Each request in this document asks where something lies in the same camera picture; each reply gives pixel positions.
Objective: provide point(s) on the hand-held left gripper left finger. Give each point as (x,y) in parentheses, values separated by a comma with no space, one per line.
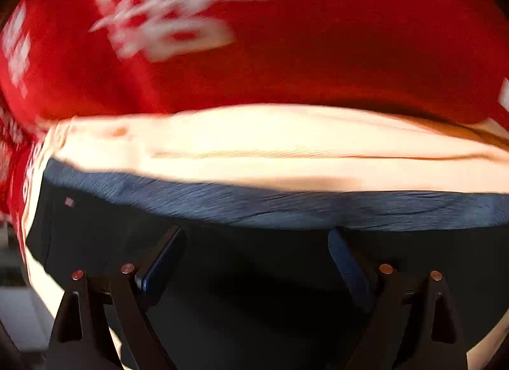
(163,262)

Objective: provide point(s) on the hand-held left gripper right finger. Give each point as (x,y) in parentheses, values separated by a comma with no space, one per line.
(350,266)

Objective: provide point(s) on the black pants with grey waistband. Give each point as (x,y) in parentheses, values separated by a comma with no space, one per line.
(258,258)

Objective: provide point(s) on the cream cloth cover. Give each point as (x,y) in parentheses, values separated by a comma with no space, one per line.
(258,147)

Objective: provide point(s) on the red printed blanket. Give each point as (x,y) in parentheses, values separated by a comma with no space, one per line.
(318,36)

